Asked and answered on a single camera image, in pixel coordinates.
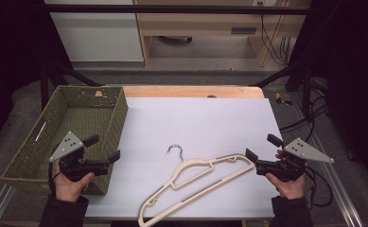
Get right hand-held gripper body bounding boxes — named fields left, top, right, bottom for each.
left=254, top=137, right=335, bottom=183

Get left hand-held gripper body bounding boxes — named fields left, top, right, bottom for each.
left=48, top=131, right=111, bottom=183

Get green woven basket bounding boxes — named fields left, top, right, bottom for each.
left=0, top=84, right=130, bottom=196

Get beige plastic clothes hanger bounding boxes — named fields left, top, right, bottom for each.
left=137, top=144, right=255, bottom=227

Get person's left hand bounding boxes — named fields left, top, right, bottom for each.
left=52, top=148, right=96, bottom=203

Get yellow black clamp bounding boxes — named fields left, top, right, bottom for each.
left=274, top=92, right=293, bottom=107

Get white paper sheet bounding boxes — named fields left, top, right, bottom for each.
left=84, top=96, right=284, bottom=219

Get black metal stand strut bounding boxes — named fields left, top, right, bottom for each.
left=39, top=59, right=104, bottom=111
left=251, top=58, right=314, bottom=118

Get white cabinet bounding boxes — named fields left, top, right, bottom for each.
left=44, top=0, right=145, bottom=63

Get light wooden desk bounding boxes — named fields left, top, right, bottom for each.
left=133, top=0, right=312, bottom=68

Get black metal crossbar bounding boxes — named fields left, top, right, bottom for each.
left=44, top=4, right=312, bottom=16

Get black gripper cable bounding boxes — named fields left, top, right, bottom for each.
left=304, top=166, right=335, bottom=208
left=47, top=161, right=62, bottom=194

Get black floor cables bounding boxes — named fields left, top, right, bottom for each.
left=278, top=79, right=331, bottom=144

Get black hanging cables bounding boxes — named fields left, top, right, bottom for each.
left=257, top=1, right=294, bottom=66

